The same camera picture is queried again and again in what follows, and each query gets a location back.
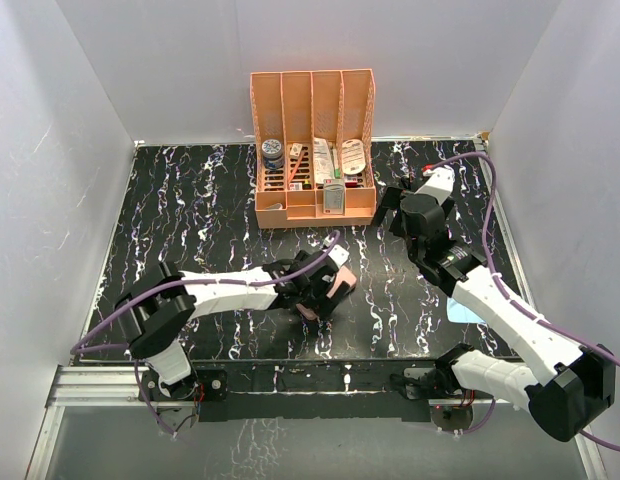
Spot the pink glasses case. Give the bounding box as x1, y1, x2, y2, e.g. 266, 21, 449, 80
296, 266, 357, 321

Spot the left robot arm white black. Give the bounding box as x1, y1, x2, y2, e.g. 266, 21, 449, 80
116, 246, 357, 400

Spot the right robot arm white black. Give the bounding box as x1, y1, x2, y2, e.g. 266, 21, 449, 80
373, 187, 616, 442

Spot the grey white small box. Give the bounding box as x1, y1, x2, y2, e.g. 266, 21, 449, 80
323, 179, 345, 215

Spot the oval beige tag package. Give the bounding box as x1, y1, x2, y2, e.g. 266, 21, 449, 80
341, 139, 366, 175

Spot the white tube package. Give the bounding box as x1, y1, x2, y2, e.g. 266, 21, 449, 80
313, 137, 333, 185

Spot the red pencil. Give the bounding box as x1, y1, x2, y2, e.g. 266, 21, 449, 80
288, 148, 307, 184

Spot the blue cleaning cloth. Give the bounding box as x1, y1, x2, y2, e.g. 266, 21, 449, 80
446, 298, 484, 324

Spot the orange desk organizer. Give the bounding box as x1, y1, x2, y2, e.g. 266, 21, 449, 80
250, 69, 377, 229

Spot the small white card box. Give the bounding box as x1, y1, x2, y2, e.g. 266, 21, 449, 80
289, 143, 303, 159

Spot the blue white round tin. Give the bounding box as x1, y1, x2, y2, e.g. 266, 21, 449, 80
261, 138, 285, 171

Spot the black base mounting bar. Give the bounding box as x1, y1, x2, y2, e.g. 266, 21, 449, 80
139, 358, 496, 424

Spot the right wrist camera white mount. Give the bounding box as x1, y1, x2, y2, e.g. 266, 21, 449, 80
416, 166, 455, 205

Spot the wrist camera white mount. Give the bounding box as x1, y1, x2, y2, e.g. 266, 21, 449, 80
416, 166, 455, 205
328, 245, 349, 269

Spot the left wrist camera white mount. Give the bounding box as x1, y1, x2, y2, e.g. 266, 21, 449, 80
328, 245, 349, 269

